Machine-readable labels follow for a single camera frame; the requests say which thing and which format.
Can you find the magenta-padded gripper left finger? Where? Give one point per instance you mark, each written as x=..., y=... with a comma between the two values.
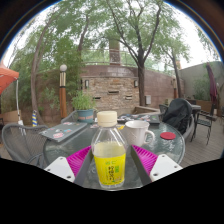
x=77, y=160

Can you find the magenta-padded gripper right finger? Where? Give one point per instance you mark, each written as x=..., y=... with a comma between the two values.
x=145, y=158

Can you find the white ceramic mug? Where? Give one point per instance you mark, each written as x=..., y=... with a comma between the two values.
x=137, y=133

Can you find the flat round red coaster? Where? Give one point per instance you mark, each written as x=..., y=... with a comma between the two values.
x=167, y=135

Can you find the yellow-label drink bottle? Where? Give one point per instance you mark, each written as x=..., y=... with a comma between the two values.
x=109, y=156

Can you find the grey sticker-covered laptop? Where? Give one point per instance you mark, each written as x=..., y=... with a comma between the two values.
x=62, y=130

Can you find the dark sticker-covered laptop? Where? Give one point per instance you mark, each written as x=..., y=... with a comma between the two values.
x=140, y=118

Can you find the grey metal mesh chair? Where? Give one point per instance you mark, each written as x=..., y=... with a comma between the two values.
x=70, y=117
x=21, y=141

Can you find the black jacket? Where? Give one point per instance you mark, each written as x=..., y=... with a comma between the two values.
x=177, y=115

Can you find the teal potted green plant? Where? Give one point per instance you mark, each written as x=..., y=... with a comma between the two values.
x=83, y=106

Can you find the striped blue yellow folded umbrella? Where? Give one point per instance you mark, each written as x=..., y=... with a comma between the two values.
x=34, y=118

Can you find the dark metal patio chair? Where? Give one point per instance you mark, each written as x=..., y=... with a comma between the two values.
x=205, y=121

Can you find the folded maroon patio umbrella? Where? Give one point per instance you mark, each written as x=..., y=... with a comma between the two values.
x=212, y=85

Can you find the orange patio umbrella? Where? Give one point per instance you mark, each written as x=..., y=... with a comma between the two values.
x=6, y=78

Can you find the globe-topped lamp post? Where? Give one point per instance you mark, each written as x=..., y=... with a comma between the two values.
x=63, y=91

